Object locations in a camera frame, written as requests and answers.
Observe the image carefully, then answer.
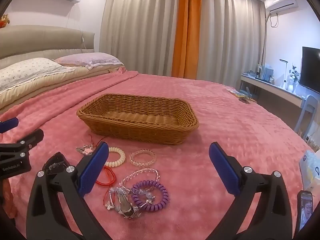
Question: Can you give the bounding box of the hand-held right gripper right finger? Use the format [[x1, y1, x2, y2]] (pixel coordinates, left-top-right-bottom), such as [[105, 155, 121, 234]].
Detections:
[[209, 142, 298, 240]]

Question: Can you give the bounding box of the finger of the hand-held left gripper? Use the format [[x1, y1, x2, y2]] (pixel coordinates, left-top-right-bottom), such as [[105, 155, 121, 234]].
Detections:
[[0, 117, 19, 134], [0, 129, 44, 157]]

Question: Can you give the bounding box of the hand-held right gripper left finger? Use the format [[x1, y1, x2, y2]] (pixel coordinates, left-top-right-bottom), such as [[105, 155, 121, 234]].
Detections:
[[26, 141, 118, 240]]

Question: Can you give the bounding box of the red cord bracelet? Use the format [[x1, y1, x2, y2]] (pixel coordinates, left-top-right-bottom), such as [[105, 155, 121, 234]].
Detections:
[[96, 167, 117, 188]]

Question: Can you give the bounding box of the black hair claw clip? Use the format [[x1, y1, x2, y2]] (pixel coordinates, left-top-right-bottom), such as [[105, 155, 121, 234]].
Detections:
[[42, 151, 73, 176]]

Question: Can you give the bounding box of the clear crystal bead bracelet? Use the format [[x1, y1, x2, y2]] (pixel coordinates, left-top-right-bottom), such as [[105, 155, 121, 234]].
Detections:
[[119, 168, 160, 188]]

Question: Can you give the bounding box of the purple spiral hair tie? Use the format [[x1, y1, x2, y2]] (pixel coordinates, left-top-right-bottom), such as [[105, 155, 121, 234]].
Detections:
[[130, 179, 170, 212]]

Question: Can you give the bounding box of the brown wicker basket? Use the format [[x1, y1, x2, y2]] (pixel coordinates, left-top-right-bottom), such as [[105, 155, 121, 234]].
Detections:
[[76, 93, 199, 146]]

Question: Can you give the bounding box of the orange cloth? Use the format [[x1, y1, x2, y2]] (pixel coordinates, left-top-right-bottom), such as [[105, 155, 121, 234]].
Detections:
[[0, 180, 18, 218]]

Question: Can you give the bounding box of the white floral pillow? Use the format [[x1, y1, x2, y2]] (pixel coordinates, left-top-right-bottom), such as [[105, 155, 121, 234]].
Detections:
[[0, 57, 75, 96]]

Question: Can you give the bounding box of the beige duvet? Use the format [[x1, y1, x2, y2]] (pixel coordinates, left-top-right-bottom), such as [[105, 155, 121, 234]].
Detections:
[[0, 65, 125, 115]]

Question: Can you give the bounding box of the colourful paper packet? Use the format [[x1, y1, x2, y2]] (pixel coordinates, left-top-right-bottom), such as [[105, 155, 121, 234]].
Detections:
[[227, 89, 253, 100]]

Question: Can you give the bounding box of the tissue pack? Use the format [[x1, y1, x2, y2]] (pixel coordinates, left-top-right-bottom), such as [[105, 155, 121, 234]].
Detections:
[[299, 150, 320, 193]]

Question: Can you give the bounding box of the black smartphone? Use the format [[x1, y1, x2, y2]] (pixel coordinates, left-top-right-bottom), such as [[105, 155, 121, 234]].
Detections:
[[296, 190, 314, 234]]

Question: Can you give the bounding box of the lilac pillow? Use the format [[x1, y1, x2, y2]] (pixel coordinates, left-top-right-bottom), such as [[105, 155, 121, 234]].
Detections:
[[54, 52, 124, 71]]

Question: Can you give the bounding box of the beige padded headboard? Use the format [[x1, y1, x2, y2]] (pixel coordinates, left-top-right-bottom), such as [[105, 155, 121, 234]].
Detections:
[[0, 25, 96, 60]]

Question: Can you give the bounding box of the white desk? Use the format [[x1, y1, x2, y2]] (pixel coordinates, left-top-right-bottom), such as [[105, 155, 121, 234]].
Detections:
[[240, 73, 307, 108]]

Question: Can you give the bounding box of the light blue chair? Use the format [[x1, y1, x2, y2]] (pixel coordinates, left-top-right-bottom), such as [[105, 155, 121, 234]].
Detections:
[[294, 94, 319, 137]]

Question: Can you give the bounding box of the row of books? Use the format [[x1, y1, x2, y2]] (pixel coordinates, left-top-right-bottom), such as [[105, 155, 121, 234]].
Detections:
[[257, 63, 275, 84]]

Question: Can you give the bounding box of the white vase with flowers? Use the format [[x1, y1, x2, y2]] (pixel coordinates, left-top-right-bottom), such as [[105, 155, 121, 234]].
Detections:
[[287, 64, 300, 92]]

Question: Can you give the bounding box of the white desk lamp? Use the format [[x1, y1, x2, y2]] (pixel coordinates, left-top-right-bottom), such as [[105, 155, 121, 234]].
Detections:
[[279, 59, 289, 89]]

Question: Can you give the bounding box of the black television screen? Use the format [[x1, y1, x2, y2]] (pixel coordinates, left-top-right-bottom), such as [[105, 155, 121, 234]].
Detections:
[[299, 46, 320, 94]]

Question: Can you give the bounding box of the beige curtain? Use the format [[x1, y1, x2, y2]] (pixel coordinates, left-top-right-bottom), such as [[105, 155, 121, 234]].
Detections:
[[99, 0, 181, 75], [200, 0, 268, 86]]

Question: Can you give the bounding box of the orange curtain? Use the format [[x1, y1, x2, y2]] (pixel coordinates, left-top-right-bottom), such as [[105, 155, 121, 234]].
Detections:
[[172, 0, 203, 79]]

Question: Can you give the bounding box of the white air conditioner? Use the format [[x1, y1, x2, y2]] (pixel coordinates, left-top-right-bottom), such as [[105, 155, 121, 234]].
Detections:
[[264, 0, 299, 12]]

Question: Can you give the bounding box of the star charm with red cord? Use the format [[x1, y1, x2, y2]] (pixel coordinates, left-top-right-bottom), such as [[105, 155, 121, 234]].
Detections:
[[76, 135, 106, 156]]

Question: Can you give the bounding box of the white spiral hair tie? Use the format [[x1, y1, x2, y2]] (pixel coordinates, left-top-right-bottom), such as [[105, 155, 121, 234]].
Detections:
[[104, 147, 126, 168]]

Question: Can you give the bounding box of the pink clear bead bracelet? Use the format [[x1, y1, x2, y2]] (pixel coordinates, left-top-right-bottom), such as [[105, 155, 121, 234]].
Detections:
[[130, 149, 156, 168]]

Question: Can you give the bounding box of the white wall cable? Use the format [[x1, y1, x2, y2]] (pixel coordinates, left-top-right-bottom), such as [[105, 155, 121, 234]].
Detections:
[[66, 2, 87, 50]]

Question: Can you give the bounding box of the air conditioner hose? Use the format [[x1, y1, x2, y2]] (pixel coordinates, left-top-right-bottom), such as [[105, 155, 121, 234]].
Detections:
[[262, 10, 279, 66]]

